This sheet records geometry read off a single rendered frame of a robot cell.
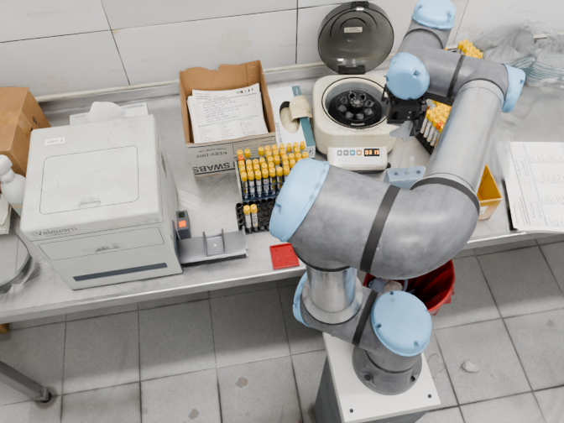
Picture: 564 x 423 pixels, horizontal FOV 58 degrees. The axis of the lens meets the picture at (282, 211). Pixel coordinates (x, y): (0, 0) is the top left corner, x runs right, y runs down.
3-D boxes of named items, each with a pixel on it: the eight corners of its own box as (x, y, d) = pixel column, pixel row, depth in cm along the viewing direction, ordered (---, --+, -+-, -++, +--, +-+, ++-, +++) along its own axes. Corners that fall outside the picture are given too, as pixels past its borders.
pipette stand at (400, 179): (384, 206, 140) (390, 185, 132) (379, 185, 144) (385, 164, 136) (420, 203, 141) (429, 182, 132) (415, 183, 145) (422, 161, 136)
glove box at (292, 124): (279, 165, 148) (278, 144, 140) (266, 106, 160) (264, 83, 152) (321, 159, 149) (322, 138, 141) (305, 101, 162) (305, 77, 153)
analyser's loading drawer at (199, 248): (167, 268, 128) (164, 258, 124) (166, 245, 132) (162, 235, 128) (248, 255, 130) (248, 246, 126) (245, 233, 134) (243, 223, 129)
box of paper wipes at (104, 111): (78, 158, 150) (62, 129, 139) (76, 129, 156) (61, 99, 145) (154, 144, 153) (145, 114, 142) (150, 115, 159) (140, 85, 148)
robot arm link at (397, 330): (412, 382, 101) (426, 357, 91) (348, 354, 105) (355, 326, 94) (429, 330, 108) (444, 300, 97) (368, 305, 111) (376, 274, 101)
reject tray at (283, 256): (273, 270, 130) (273, 268, 130) (268, 247, 134) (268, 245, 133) (300, 266, 131) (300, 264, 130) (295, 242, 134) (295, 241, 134)
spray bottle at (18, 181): (17, 235, 136) (-31, 182, 115) (20, 206, 141) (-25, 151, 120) (49, 230, 137) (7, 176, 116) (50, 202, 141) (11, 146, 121)
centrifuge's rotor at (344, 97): (329, 138, 146) (331, 121, 140) (326, 99, 154) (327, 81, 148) (383, 138, 146) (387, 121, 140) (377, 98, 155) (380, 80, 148)
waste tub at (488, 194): (442, 227, 137) (452, 206, 128) (427, 185, 144) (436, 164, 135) (490, 219, 138) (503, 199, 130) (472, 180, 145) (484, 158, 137)
